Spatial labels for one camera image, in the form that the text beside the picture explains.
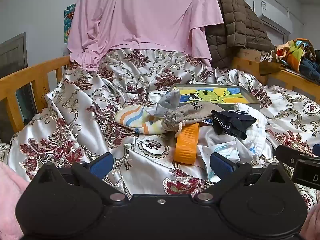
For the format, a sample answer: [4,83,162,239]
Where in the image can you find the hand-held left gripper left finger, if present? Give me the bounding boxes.
[37,152,131,206]

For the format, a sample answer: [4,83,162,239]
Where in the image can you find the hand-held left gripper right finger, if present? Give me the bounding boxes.
[194,152,286,206]

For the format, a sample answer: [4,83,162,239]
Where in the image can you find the orange sock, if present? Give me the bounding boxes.
[173,122,201,165]

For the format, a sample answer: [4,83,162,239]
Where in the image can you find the black printed sock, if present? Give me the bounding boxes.
[211,109,258,141]

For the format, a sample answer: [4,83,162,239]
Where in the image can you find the white quilted cloth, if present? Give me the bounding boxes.
[234,102,268,161]

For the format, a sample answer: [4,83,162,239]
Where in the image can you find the grey drawstring pouch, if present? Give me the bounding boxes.
[162,102,216,138]

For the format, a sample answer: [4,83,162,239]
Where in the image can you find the grey metal tray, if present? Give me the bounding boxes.
[169,83,262,112]

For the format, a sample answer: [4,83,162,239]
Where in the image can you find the grey cloth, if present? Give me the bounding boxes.
[155,89,181,117]

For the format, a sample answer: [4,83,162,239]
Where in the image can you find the white blue plastic packet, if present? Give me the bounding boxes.
[198,141,242,182]

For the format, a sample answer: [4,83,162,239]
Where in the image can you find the floral satin blanket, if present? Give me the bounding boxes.
[0,48,320,207]

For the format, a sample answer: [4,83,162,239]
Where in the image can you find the pink fleece clothing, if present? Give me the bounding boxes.
[0,160,32,240]
[298,202,320,240]

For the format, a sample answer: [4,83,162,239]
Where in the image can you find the striped colourful cloth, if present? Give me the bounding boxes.
[179,87,250,104]

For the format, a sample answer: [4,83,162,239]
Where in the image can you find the blue jeans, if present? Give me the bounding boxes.
[298,57,320,86]

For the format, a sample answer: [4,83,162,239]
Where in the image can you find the brown puffer jacket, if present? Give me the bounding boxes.
[205,0,275,69]

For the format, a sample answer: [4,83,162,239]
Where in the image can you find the grey door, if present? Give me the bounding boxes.
[0,32,28,81]

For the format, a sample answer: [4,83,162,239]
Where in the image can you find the pink sheet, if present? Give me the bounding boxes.
[67,0,224,72]

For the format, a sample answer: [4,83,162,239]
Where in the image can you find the white air conditioner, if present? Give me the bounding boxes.
[252,0,293,34]

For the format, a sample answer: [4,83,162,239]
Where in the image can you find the wooden bed rail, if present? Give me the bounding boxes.
[231,56,320,93]
[0,56,72,133]

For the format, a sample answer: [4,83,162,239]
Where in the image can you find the wall poster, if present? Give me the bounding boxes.
[63,3,77,43]

